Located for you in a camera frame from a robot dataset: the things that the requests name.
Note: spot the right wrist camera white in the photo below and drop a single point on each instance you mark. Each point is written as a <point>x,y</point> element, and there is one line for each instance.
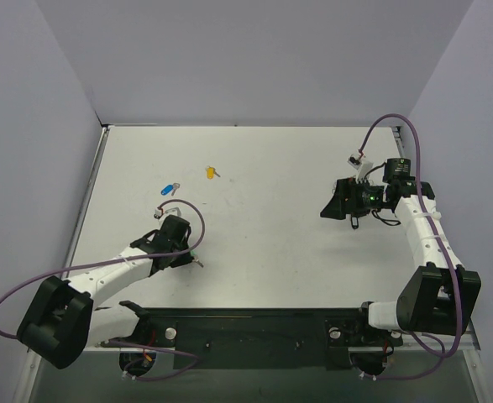
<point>362,165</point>

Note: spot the yellow tag key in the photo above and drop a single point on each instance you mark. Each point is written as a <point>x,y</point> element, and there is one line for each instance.
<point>212,173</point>

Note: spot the blue tag key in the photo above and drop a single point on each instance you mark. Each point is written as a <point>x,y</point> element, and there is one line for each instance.
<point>170,189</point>

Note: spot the green tag key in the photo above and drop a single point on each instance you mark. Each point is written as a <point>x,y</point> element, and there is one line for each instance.
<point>196,260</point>

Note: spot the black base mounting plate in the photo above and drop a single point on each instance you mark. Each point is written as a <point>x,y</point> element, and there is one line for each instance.
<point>267,338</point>

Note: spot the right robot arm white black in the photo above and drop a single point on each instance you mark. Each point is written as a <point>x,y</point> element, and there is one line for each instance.
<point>441,294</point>

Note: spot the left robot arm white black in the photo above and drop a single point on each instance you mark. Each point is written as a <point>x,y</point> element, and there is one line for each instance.
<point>66,316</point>

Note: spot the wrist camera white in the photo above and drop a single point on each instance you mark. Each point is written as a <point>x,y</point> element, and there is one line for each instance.
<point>362,165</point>
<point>162,213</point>

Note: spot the black tag key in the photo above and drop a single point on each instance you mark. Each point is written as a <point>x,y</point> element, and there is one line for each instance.
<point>354,222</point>

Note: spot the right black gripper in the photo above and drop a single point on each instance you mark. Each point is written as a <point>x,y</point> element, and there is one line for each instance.
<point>346,198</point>

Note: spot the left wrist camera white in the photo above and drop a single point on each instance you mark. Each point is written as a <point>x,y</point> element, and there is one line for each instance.
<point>162,213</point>

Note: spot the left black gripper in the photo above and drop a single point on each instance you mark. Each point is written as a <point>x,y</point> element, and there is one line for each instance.
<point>183,255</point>

